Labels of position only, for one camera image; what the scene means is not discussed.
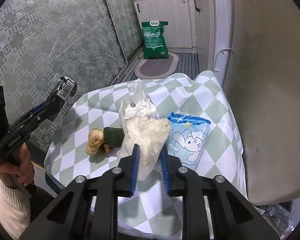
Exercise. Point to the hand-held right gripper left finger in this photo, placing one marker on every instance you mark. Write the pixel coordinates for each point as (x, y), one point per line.
(136, 170)

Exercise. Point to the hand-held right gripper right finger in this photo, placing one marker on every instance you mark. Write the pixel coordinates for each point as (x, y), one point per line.
(164, 172)

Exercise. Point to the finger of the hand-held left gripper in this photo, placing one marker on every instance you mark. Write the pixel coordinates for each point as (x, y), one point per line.
(55, 111)
(43, 104)

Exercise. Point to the black wrapper with barcode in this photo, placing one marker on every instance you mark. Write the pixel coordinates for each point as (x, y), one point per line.
(66, 87)

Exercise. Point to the white plastic bag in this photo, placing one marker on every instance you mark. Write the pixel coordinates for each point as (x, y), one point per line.
(145, 142)

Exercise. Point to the blue cartoon tissue packet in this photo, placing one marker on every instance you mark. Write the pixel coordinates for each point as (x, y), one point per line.
(187, 140)

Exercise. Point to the brown wrapper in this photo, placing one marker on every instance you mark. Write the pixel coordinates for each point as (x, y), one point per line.
(95, 141)

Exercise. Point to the white tissue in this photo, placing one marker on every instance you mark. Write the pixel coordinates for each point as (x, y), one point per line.
(140, 110)

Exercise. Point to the person's left hand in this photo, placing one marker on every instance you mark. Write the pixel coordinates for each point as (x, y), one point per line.
(26, 165)

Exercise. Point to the small brown scrap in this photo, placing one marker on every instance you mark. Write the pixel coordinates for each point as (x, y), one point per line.
(107, 148)

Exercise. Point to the frosted patterned glass door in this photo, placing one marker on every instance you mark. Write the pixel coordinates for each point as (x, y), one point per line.
(122, 17)
(52, 35)

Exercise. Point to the green checkered tablecloth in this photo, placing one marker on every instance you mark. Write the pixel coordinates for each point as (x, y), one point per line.
(207, 100)

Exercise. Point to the oval grey floor mat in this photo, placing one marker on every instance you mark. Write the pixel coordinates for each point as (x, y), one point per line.
(156, 66)

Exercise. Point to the striped grey floor mat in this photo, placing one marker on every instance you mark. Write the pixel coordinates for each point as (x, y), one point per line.
(188, 63)

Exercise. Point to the green rice bag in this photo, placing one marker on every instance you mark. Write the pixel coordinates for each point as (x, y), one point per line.
(153, 42)

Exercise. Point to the crinkled plastic bag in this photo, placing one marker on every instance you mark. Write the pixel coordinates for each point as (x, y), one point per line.
(277, 215)

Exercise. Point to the beige refrigerator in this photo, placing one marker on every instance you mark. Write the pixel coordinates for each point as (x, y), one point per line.
(270, 80)

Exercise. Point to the white stove cabinet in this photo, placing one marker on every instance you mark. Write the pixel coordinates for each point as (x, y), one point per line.
(165, 12)

